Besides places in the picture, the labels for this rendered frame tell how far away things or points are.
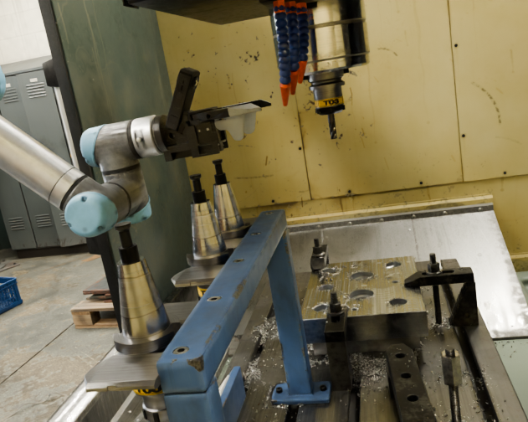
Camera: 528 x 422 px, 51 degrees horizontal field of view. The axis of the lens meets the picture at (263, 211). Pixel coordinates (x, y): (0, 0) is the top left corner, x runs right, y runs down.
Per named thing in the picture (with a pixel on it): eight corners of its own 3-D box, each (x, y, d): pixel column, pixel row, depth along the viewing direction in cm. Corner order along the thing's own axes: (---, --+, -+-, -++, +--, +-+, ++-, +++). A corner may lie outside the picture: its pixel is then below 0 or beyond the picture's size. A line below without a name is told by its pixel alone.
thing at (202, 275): (166, 290, 66) (165, 283, 66) (180, 273, 71) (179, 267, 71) (222, 285, 65) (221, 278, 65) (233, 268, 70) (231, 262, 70)
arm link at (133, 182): (100, 234, 104) (84, 177, 101) (124, 218, 115) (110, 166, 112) (139, 228, 102) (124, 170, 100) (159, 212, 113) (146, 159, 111)
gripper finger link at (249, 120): (272, 128, 109) (226, 138, 107) (265, 97, 107) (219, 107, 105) (276, 128, 106) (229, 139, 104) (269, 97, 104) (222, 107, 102)
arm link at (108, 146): (103, 167, 113) (92, 126, 111) (153, 158, 110) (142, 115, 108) (84, 175, 105) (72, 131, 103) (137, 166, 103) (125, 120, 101)
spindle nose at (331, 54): (381, 62, 89) (373, -18, 86) (283, 79, 88) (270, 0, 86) (360, 65, 104) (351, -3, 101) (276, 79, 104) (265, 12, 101)
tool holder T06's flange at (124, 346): (169, 368, 49) (163, 342, 48) (107, 370, 51) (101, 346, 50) (192, 334, 55) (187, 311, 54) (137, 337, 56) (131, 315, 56)
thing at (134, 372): (74, 395, 46) (71, 387, 45) (103, 362, 51) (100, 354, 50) (153, 391, 44) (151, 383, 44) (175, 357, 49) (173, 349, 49)
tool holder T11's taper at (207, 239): (217, 256, 70) (207, 204, 69) (187, 257, 72) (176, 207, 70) (232, 244, 74) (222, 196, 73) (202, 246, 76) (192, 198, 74)
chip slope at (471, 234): (213, 388, 156) (196, 302, 150) (258, 292, 219) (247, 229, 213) (558, 371, 137) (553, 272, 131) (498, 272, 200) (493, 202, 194)
